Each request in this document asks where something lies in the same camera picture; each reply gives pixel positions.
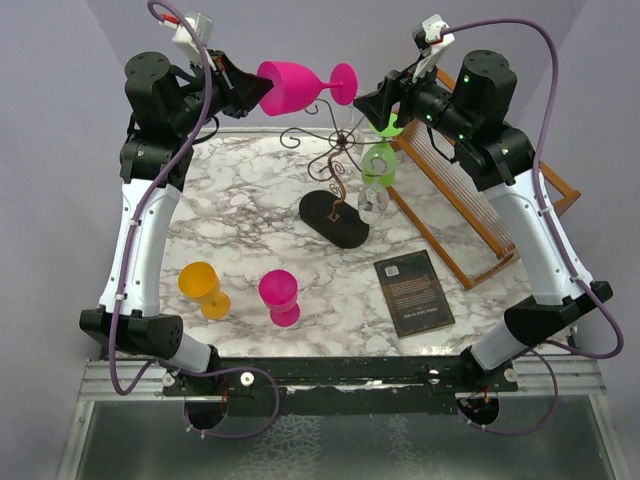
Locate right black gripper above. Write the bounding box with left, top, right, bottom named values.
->
left=353, top=53, right=475, bottom=143

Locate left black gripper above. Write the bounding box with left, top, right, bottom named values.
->
left=170, top=48, right=274, bottom=134

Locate pink wine glass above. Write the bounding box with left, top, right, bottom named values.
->
left=259, top=269, right=300, bottom=327
left=257, top=61, right=359, bottom=117

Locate green plastic wine glass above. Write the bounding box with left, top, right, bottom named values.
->
left=361, top=112, right=403, bottom=188

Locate clear wine glass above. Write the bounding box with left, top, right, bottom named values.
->
left=344, top=106, right=364, bottom=156
left=358, top=184, right=389, bottom=225

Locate orange plastic wine glass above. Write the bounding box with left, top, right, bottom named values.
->
left=178, top=262, right=231, bottom=320

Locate pink wine glass front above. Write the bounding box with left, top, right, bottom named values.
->
left=259, top=269, right=300, bottom=327

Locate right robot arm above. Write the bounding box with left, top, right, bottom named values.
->
left=353, top=50, right=613, bottom=391

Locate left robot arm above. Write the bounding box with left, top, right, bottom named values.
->
left=79, top=50, right=272, bottom=395

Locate wooden dish rack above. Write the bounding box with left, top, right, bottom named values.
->
left=362, top=58, right=583, bottom=291

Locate metal wine glass rack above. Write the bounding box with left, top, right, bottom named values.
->
left=279, top=98, right=378, bottom=249

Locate black book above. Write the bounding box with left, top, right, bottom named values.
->
left=374, top=250, right=455, bottom=338

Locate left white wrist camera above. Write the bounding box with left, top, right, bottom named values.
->
left=160, top=12, right=216, bottom=59

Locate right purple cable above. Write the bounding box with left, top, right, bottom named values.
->
left=439, top=18, right=625, bottom=435

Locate purple cable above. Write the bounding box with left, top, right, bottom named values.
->
left=439, top=18, right=625, bottom=435
left=108, top=0, right=281, bottom=441

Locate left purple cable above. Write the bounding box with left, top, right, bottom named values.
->
left=108, top=0, right=281, bottom=441

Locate black mounting rail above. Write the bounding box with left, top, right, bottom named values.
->
left=163, top=355, right=518, bottom=417

